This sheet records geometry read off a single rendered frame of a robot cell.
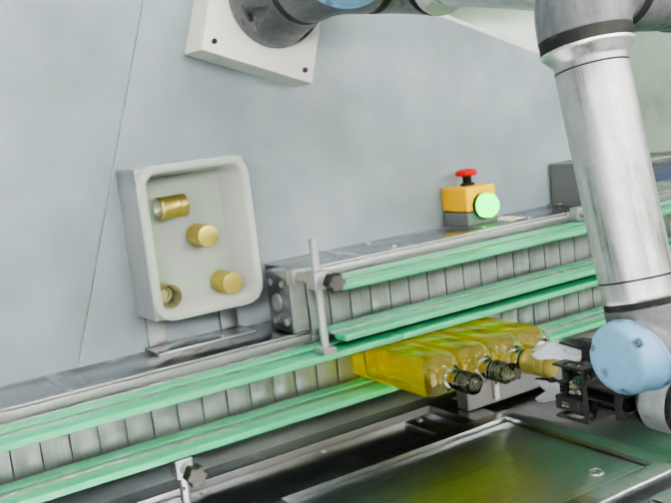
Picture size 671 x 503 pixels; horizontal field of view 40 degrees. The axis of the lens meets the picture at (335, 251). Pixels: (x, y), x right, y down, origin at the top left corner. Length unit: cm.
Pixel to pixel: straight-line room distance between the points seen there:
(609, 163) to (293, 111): 70
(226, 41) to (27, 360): 54
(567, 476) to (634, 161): 49
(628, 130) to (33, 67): 81
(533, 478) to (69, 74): 85
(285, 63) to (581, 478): 74
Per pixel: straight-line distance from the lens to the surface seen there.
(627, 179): 94
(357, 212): 158
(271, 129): 150
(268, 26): 139
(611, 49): 96
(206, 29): 139
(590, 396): 117
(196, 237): 138
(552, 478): 128
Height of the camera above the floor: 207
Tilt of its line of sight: 58 degrees down
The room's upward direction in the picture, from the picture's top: 97 degrees clockwise
